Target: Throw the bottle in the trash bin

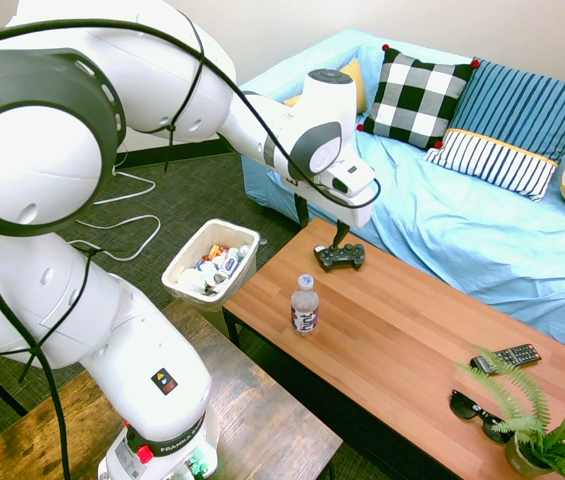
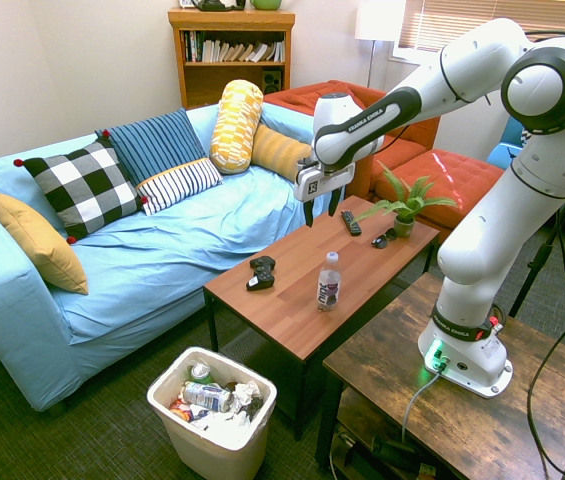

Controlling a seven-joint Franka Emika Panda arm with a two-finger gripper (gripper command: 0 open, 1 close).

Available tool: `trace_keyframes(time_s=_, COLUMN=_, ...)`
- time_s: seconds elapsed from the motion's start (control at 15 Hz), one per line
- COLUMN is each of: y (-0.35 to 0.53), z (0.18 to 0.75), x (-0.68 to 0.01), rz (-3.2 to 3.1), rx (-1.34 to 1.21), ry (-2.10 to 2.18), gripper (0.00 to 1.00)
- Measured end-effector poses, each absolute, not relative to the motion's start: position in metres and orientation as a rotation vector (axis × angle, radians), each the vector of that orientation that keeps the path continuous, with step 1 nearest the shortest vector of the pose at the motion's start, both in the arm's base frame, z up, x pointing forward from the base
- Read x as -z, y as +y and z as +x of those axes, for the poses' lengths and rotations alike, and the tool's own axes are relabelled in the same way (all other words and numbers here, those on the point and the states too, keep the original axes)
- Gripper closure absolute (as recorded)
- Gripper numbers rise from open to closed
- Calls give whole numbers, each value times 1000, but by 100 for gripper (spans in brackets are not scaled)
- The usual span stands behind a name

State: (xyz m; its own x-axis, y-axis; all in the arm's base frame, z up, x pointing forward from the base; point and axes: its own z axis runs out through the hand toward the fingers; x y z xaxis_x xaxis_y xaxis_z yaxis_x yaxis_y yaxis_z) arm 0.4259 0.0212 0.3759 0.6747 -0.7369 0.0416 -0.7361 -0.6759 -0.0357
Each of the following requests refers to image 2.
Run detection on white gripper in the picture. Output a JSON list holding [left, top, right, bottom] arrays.
[[293, 162, 356, 228]]

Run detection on clear plastic bottle purple label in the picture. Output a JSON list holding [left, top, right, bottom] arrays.
[[316, 251, 341, 313]]

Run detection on white plastic trash bin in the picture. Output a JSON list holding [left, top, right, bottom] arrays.
[[146, 346, 278, 480]]

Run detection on black remote control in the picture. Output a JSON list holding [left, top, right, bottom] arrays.
[[340, 210, 364, 237]]

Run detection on black sunglasses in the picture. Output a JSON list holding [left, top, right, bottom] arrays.
[[371, 228, 398, 250]]

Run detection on mustard striped pillow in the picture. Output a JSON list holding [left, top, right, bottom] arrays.
[[250, 123, 313, 183]]

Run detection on potted green fern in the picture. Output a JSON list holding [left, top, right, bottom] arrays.
[[351, 160, 459, 240]]

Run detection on black game controller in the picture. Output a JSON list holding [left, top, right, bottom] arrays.
[[245, 255, 277, 292]]

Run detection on orange sofa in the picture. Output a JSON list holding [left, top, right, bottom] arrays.
[[263, 79, 441, 199]]

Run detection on yellow patterned bolster pillow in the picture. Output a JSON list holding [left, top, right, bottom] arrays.
[[208, 79, 265, 175]]

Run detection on orange ottoman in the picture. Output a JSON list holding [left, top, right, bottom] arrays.
[[374, 148, 506, 232]]

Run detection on black speaker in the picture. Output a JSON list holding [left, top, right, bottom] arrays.
[[261, 69, 284, 95]]

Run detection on white navy striped pillow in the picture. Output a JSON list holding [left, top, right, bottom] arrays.
[[135, 157, 224, 217]]

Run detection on wooden bookshelf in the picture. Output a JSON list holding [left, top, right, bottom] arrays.
[[167, 7, 297, 111]]

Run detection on floor vent grille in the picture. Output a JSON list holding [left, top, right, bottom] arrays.
[[218, 327, 274, 359]]

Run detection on light blue sofa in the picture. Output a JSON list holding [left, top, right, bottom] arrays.
[[0, 103, 314, 413]]

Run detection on blue striped pillow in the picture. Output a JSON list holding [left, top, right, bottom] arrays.
[[94, 107, 209, 188]]

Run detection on row of books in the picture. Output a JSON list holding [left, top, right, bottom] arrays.
[[183, 30, 286, 64]]

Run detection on white floor lamp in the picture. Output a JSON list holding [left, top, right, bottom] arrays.
[[354, 0, 402, 90]]

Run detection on crumpled white paper ball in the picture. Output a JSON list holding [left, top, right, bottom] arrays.
[[231, 380, 264, 408]]

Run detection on white jasmine tea can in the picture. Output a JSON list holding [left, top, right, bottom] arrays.
[[181, 381, 234, 413]]

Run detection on black tripod stand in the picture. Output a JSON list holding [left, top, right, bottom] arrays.
[[508, 192, 565, 319]]

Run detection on black object on bookshelf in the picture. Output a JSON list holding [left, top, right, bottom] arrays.
[[192, 0, 247, 13]]

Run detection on wooden window blinds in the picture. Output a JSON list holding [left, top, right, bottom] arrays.
[[399, 0, 565, 52]]

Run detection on black white checked pillow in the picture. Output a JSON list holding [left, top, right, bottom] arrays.
[[13, 130, 150, 246]]

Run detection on white paper tissue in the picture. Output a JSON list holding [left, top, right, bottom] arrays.
[[191, 407, 254, 435]]

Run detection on rustic wooden robot table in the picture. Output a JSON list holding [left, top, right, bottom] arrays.
[[314, 272, 565, 480]]

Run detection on plain mustard yellow pillow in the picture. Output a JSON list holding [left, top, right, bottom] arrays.
[[0, 191, 90, 296]]

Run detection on wooden coffee table black frame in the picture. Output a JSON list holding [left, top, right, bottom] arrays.
[[203, 194, 442, 442]]

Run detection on grey cable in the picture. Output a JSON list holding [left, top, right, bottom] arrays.
[[400, 368, 444, 444]]

